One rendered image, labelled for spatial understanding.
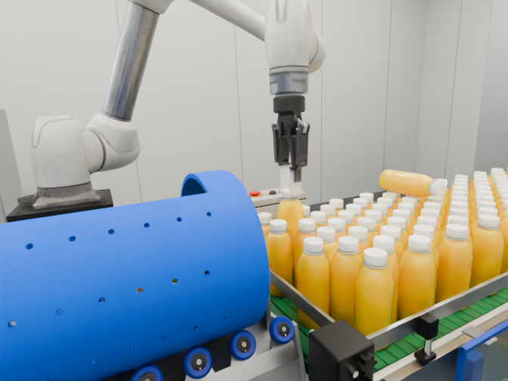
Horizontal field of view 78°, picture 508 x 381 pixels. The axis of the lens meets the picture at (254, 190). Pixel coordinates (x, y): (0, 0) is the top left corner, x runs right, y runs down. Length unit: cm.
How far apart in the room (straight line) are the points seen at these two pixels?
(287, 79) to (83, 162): 71
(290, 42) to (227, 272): 49
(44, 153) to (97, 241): 72
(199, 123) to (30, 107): 149
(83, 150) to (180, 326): 80
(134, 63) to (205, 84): 238
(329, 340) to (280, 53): 56
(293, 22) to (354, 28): 395
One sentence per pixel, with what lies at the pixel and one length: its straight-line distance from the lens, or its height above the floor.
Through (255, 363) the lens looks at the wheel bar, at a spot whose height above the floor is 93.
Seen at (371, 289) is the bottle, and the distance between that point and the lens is 60.
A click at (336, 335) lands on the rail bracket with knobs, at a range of 53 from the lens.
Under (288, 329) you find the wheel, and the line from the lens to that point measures 59.
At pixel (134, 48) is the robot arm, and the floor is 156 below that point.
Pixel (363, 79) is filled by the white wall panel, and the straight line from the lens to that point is 472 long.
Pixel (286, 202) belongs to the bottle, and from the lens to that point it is 77.
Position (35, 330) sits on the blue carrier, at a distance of 44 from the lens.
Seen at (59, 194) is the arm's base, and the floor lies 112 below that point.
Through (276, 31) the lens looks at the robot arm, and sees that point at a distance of 74.
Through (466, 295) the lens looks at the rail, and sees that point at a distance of 75.
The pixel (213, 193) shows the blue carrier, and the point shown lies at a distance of 48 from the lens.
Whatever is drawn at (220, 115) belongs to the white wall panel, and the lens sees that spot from 355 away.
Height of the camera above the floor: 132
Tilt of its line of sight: 13 degrees down
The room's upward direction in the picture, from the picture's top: 3 degrees counter-clockwise
